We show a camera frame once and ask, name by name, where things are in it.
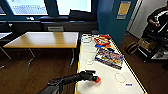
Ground small orange ball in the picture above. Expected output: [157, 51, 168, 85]
[92, 76, 101, 84]

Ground small white puck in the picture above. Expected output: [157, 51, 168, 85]
[84, 58, 95, 66]

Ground colourful snack packets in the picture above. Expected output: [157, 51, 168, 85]
[94, 34, 113, 48]

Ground clear glass bowl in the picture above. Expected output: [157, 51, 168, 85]
[81, 33, 94, 44]

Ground tan black backpack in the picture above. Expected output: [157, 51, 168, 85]
[125, 41, 141, 56]

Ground long wooden table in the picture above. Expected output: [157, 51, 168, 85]
[2, 31, 80, 67]

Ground grey bench panel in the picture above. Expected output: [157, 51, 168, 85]
[47, 25, 65, 33]

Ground dark sofa cushion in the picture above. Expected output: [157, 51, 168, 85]
[68, 9, 98, 23]

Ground bright window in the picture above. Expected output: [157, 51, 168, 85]
[5, 0, 49, 16]
[0, 2, 7, 16]
[55, 0, 93, 16]

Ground white framed doorway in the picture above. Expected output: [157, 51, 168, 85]
[128, 0, 144, 34]

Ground dark window bench sofa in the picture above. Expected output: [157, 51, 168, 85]
[0, 9, 99, 34]

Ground small white sill item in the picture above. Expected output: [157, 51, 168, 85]
[26, 16, 36, 21]

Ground person in dark shirt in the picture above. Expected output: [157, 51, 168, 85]
[146, 3, 168, 35]

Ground yellow wall sign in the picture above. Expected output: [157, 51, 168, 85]
[116, 0, 133, 21]

